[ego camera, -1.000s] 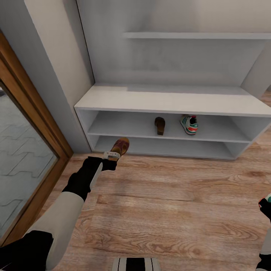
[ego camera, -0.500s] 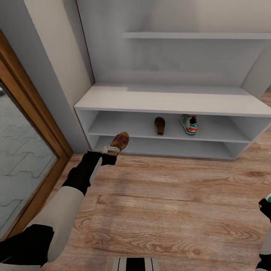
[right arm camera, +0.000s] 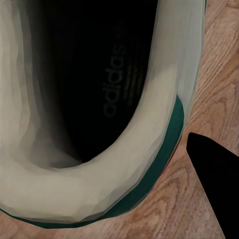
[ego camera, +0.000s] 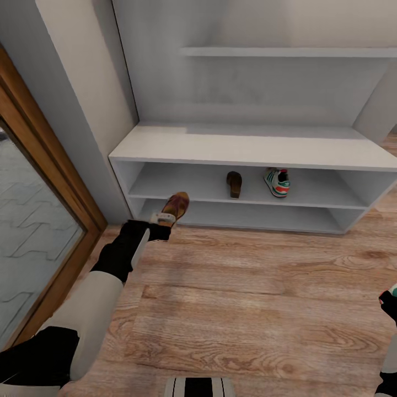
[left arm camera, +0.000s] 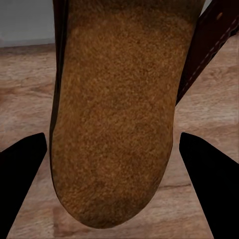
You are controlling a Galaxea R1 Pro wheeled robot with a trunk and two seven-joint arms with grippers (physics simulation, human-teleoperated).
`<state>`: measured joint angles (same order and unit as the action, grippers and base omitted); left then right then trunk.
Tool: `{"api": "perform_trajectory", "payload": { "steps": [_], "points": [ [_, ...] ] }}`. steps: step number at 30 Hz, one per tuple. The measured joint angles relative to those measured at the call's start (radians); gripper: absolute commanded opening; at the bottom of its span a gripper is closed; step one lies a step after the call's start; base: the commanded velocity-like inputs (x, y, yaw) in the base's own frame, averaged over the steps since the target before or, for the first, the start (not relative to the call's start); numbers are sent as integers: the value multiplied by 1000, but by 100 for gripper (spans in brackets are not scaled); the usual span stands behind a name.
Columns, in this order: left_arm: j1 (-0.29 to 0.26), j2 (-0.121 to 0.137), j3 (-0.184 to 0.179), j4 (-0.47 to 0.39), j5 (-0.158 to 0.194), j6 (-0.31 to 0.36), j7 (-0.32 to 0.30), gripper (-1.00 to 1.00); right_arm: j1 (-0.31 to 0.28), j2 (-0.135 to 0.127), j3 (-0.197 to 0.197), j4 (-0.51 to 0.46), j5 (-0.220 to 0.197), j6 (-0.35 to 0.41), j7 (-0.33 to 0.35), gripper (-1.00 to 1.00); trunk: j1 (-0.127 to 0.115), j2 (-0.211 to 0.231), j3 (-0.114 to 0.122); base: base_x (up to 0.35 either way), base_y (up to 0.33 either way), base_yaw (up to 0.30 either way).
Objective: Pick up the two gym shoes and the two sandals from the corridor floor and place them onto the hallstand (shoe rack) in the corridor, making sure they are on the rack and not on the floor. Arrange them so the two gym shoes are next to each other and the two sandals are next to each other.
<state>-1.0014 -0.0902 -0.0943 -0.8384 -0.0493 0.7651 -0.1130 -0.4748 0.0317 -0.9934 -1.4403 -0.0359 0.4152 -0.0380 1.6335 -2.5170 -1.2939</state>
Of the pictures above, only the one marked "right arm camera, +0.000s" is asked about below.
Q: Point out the gym shoe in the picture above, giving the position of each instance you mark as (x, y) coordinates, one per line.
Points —
(94, 98)

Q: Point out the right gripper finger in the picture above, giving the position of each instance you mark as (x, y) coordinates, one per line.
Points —
(218, 171)

